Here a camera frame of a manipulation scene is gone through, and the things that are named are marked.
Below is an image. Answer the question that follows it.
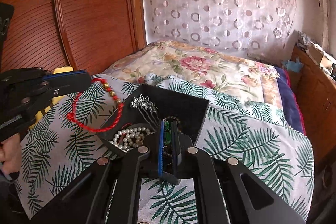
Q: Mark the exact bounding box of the white pearl necklace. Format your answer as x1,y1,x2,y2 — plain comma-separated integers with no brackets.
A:
109,126,153,152

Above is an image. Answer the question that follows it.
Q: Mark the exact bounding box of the black jewelry box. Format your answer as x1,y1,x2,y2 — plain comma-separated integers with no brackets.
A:
97,84,209,156

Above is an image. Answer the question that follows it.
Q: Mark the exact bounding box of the person's left hand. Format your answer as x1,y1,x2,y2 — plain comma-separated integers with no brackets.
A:
1,133,22,175

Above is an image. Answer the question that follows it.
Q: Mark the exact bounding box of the yellow plush toy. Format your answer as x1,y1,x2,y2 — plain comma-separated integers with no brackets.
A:
28,66,75,130

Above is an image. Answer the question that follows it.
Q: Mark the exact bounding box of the palm leaf print bedsheet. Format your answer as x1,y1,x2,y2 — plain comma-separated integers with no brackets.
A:
15,74,314,223

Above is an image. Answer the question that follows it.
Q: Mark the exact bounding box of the wooden headboard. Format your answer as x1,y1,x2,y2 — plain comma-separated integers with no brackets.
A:
1,0,146,74

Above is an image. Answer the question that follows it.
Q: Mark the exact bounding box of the navy blue blanket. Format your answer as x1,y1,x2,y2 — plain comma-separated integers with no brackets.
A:
275,67,306,135

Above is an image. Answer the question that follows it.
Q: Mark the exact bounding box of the silver crystal hair pin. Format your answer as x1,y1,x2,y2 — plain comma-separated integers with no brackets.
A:
131,94,159,127

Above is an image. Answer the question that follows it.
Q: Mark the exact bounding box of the floral quilt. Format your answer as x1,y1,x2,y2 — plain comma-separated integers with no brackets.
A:
104,40,282,108

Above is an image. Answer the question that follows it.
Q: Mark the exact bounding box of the wooden window-side cabinet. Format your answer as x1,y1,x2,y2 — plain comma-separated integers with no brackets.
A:
291,46,336,173

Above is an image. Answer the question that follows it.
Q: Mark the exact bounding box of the blue cloth by cabinet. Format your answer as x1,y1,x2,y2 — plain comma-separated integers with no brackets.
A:
282,58,303,73

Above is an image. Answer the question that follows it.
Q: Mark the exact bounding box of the cardboard box on cabinet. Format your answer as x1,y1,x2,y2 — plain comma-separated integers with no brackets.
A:
306,43,335,69

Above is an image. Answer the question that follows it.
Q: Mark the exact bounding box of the circle pattern sheer curtain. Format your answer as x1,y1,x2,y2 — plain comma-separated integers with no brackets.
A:
143,0,297,63

